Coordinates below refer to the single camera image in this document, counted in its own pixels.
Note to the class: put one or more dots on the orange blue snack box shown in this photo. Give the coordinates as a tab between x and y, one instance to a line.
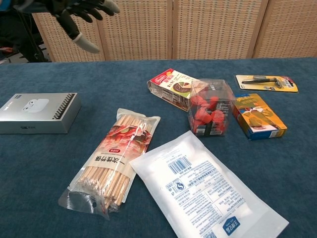
260	119

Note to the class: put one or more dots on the silver earbuds box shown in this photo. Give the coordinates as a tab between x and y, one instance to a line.
39	111

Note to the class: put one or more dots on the white plastic pouch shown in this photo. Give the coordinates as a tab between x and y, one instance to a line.
198	188

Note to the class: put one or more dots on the red white cake box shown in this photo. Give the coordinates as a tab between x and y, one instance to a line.
171	86

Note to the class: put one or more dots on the blue felt table cover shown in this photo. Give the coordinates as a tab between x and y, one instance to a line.
49	173

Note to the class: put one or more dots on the black tripod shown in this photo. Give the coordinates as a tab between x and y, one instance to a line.
34	47

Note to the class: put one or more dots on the yellow razor blister pack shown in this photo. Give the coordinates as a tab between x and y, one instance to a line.
267	83

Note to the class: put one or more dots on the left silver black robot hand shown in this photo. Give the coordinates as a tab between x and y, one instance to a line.
67	15

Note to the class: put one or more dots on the bamboo chopsticks plastic pack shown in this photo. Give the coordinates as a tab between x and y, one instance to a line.
116	156

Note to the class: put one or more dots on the clear box of red clips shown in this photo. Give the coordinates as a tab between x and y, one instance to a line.
210	111

